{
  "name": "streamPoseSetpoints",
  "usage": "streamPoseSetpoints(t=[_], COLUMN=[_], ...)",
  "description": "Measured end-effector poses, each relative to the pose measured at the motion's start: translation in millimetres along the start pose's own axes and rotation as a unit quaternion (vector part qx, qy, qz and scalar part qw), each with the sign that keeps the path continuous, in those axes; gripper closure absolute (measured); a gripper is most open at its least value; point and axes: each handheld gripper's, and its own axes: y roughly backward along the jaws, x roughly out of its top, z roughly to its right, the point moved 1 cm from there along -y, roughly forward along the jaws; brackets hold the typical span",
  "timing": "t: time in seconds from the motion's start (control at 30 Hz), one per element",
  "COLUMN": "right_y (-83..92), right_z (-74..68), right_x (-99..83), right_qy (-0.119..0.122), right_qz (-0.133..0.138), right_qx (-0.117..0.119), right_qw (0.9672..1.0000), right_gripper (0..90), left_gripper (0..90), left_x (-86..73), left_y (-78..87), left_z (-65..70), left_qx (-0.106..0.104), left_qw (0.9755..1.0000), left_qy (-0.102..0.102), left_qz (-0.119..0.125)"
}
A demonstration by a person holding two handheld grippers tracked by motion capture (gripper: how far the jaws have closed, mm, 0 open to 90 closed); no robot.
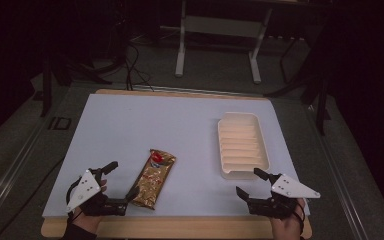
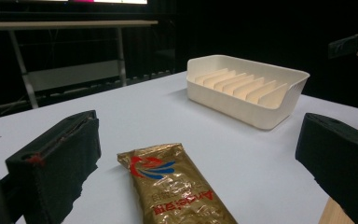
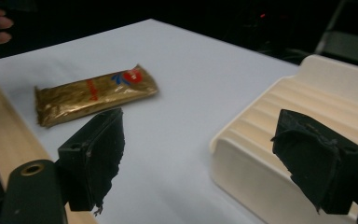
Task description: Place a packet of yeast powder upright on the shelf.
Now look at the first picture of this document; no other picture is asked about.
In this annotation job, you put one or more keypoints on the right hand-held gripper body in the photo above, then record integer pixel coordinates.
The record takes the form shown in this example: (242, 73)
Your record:
(291, 190)

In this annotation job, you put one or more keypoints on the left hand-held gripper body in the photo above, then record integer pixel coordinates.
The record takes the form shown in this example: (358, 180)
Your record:
(85, 190)

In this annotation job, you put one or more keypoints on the gold snack packet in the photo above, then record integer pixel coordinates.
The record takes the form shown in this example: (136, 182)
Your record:
(153, 181)

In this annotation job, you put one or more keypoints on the white ribbed plastic tray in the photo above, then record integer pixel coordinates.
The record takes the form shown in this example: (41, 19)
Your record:
(243, 146)

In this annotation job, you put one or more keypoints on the person's left hand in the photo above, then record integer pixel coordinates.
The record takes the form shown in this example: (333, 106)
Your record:
(89, 221)

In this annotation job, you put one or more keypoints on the person's right hand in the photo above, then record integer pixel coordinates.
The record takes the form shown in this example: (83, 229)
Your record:
(288, 226)

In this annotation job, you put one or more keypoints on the person's dark left sleeve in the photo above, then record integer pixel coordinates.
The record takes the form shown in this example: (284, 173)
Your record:
(76, 234)

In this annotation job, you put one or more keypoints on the wooden table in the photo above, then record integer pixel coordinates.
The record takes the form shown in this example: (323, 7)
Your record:
(180, 228)

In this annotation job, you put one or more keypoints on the pale blue table mat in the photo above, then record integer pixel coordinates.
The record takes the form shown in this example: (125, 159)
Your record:
(166, 126)

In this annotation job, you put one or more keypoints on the black metal stand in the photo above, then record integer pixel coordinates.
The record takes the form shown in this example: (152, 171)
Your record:
(320, 100)
(46, 90)

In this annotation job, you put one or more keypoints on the metal floor rail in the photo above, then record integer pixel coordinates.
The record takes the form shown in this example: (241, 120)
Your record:
(10, 173)
(340, 173)

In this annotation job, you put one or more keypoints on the black floor bracket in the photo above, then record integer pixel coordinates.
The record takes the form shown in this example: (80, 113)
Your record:
(60, 123)

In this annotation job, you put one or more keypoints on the white metal desk frame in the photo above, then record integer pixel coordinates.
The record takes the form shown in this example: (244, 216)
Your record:
(220, 26)

